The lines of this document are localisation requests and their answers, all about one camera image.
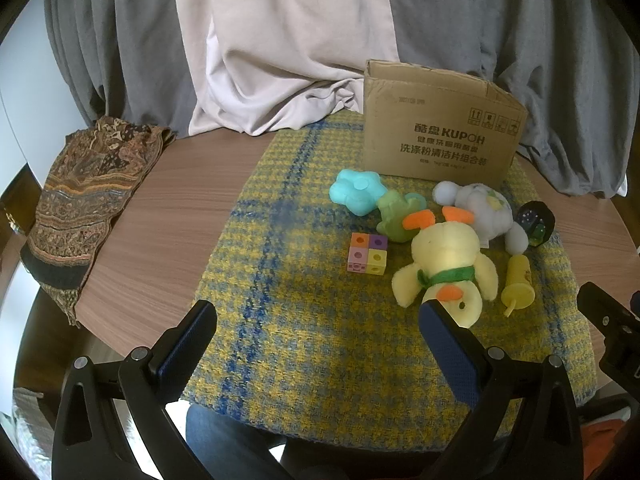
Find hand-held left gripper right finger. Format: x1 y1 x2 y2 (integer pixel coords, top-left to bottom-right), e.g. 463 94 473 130
419 300 583 480

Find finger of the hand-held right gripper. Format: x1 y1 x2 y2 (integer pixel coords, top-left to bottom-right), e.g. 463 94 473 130
576 282 640 348
597 332 640 391

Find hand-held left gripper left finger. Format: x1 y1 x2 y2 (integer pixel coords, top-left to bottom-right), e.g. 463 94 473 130
51 300 218 480

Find four-colour cube block toy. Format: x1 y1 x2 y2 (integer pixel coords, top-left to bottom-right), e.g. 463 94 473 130
347 232 388 276

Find white plush toy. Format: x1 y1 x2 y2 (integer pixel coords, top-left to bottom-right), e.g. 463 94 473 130
432 181 531 253

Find orange cloth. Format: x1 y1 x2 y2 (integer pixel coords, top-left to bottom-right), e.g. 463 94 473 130
582 420 626 480

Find yellow toy bottle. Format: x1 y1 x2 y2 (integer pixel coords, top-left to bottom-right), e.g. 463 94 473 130
501 254 535 318

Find yellow duck plush toy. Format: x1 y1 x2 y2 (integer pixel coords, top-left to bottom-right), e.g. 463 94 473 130
391 206 499 329

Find black dotted dice toy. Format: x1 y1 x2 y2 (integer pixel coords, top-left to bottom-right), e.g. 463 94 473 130
517 201 556 247

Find yellow blue woven mat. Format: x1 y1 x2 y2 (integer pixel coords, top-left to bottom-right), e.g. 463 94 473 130
180 110 608 443

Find green foam toy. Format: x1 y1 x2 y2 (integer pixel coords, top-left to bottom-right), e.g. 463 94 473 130
376 191 426 245

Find brown patterned scarf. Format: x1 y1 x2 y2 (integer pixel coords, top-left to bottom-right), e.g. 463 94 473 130
20 116 178 328

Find teal flower foam toy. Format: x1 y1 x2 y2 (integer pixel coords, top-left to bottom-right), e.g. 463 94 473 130
328 169 387 217

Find brown cardboard box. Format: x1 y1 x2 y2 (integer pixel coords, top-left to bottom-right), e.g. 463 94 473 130
362 58 529 188

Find grey curtain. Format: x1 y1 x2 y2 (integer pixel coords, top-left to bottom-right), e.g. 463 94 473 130
42 0 631 198

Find white curtain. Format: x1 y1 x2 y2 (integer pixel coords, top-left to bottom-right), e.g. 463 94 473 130
171 0 401 136

